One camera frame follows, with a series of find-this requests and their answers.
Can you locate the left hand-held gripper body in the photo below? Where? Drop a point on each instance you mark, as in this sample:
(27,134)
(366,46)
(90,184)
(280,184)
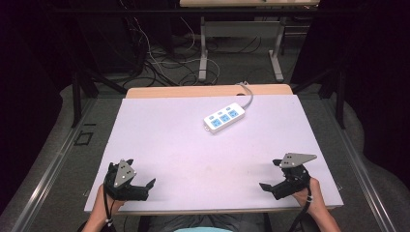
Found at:
(124,180)

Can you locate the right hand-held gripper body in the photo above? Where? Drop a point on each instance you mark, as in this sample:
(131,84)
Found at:
(295,179)

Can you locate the person's right hand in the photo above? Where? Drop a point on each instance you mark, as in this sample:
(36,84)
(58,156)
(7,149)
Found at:
(311,195)

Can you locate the person's left hand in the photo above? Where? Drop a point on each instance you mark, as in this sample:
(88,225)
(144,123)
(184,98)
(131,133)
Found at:
(106,203)

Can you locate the white table cover sheet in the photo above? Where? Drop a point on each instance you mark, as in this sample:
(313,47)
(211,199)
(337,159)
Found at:
(180,151)

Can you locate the person's grey trousers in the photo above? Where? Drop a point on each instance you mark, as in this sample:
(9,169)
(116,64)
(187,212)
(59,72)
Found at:
(206,220)

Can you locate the white power strip blue sockets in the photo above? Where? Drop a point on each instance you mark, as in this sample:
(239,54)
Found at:
(224,118)

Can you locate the person's teal shirt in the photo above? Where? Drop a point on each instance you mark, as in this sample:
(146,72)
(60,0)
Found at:
(203,229)

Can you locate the black metal stand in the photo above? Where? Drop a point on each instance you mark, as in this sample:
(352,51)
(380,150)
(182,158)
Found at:
(82,90)
(338,93)

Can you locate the black floor socket frame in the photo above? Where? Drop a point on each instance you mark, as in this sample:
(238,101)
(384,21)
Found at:
(83,138)

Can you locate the aluminium floor rail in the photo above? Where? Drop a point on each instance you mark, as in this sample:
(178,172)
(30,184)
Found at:
(357,167)
(48,174)

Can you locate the white metal frame desk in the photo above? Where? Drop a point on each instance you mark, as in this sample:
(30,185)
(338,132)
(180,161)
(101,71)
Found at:
(240,30)

